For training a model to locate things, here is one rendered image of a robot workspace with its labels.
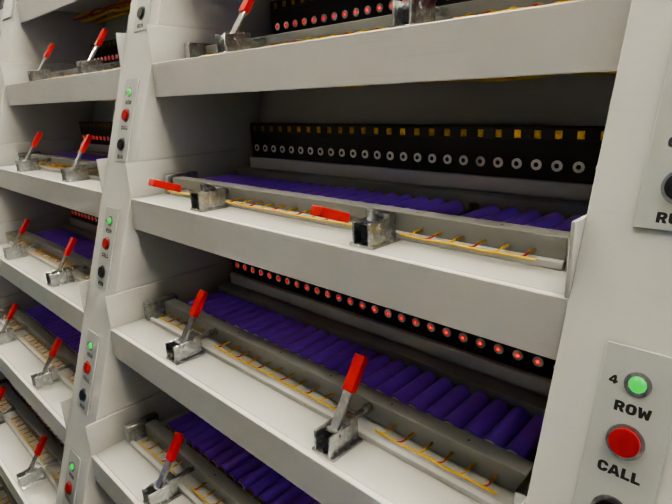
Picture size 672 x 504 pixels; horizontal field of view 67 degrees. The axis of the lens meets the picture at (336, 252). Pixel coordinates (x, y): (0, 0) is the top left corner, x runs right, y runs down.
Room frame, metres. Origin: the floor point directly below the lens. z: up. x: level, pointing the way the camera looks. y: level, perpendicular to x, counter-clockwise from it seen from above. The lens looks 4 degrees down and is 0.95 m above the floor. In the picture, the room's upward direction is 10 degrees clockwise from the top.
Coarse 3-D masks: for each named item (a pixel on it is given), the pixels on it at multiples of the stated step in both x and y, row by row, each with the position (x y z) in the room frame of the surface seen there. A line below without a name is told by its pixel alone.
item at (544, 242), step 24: (240, 192) 0.64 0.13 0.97; (264, 192) 0.60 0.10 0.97; (288, 192) 0.59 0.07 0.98; (312, 216) 0.53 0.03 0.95; (360, 216) 0.51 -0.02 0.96; (408, 216) 0.47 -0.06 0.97; (432, 216) 0.45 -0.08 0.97; (456, 216) 0.45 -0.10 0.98; (432, 240) 0.43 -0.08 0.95; (456, 240) 0.42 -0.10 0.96; (480, 240) 0.42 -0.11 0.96; (504, 240) 0.40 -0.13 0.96; (528, 240) 0.39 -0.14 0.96; (552, 240) 0.38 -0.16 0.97
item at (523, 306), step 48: (144, 192) 0.74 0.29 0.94; (528, 192) 0.52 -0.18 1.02; (576, 192) 0.49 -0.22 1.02; (192, 240) 0.63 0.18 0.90; (240, 240) 0.56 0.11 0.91; (288, 240) 0.50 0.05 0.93; (336, 240) 0.47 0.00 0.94; (576, 240) 0.31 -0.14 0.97; (336, 288) 0.47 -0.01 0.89; (384, 288) 0.43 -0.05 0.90; (432, 288) 0.39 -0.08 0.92; (480, 288) 0.36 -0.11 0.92; (528, 288) 0.34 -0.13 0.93; (480, 336) 0.37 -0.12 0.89; (528, 336) 0.34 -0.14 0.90
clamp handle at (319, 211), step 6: (312, 210) 0.40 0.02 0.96; (318, 210) 0.40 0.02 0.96; (324, 210) 0.40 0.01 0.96; (330, 210) 0.40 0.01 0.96; (336, 210) 0.41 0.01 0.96; (366, 210) 0.45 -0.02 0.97; (372, 210) 0.45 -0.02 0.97; (318, 216) 0.40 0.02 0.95; (324, 216) 0.40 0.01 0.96; (330, 216) 0.40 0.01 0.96; (336, 216) 0.41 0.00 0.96; (342, 216) 0.42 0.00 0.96; (348, 216) 0.42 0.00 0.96; (372, 216) 0.45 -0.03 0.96; (348, 222) 0.42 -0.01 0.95; (354, 222) 0.44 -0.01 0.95; (360, 222) 0.43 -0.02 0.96; (366, 222) 0.44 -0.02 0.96
